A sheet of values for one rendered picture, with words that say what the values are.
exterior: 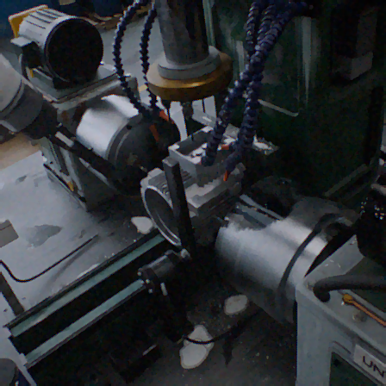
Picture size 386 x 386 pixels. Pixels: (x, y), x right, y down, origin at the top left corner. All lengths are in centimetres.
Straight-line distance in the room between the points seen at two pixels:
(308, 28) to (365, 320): 56
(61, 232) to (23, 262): 15
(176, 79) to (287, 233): 37
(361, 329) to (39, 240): 106
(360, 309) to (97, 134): 80
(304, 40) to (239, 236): 41
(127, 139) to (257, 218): 49
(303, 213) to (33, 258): 88
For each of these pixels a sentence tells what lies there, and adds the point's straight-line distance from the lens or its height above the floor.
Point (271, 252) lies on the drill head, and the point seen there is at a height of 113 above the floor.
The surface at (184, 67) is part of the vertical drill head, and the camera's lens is 92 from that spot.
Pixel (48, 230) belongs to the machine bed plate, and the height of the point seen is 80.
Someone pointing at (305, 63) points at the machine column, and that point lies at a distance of 100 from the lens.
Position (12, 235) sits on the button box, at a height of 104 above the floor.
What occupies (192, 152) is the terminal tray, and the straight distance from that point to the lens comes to 107.
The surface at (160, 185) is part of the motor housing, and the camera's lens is 102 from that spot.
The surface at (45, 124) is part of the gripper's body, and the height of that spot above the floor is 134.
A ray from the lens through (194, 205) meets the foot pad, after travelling 100.
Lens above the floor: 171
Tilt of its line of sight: 38 degrees down
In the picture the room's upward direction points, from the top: 11 degrees counter-clockwise
